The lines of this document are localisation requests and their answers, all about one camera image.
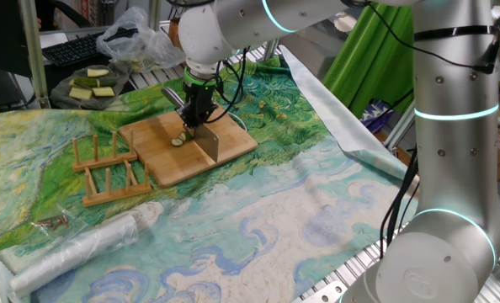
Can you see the black computer monitor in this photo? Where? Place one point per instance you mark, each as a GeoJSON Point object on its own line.
{"type": "Point", "coordinates": [1, 38]}

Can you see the blue patterned bag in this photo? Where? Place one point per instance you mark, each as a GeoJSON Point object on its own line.
{"type": "Point", "coordinates": [376, 115]}

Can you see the small bag of screws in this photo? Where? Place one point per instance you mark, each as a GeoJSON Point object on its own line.
{"type": "Point", "coordinates": [56, 222]}

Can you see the clear plastic bag roll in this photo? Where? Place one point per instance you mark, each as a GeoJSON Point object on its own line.
{"type": "Point", "coordinates": [73, 252]}

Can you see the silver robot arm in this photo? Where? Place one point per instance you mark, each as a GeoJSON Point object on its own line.
{"type": "Point", "coordinates": [456, 168]}

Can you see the green curtain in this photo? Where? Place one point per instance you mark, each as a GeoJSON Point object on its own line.
{"type": "Point", "coordinates": [368, 63]}

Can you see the pale cut cucumber piece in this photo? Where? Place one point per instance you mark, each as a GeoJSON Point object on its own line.
{"type": "Point", "coordinates": [103, 91]}
{"type": "Point", "coordinates": [97, 72]}
{"type": "Point", "coordinates": [81, 93]}

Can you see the black keyboard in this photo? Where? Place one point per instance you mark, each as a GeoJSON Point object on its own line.
{"type": "Point", "coordinates": [73, 48]}

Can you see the painted landscape tablecloth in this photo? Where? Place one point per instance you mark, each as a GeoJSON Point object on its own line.
{"type": "Point", "coordinates": [233, 219]}

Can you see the plate of cucumber slices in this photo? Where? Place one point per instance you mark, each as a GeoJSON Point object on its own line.
{"type": "Point", "coordinates": [65, 102]}

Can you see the wooden cutting board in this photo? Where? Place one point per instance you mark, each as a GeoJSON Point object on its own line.
{"type": "Point", "coordinates": [157, 162]}

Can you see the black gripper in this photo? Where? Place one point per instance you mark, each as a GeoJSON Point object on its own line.
{"type": "Point", "coordinates": [199, 101]}

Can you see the crumpled clear plastic bag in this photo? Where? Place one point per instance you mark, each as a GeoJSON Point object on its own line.
{"type": "Point", "coordinates": [140, 46]}

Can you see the wooden peg rack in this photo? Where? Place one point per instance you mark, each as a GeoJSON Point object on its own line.
{"type": "Point", "coordinates": [107, 161]}

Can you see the dark green cucumber piece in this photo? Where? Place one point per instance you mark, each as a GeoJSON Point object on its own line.
{"type": "Point", "coordinates": [91, 82]}

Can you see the steel cleaver knife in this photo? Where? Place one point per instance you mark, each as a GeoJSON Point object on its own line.
{"type": "Point", "coordinates": [210, 143]}

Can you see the aluminium frame post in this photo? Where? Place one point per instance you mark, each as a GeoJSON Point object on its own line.
{"type": "Point", "coordinates": [399, 124]}
{"type": "Point", "coordinates": [33, 54]}

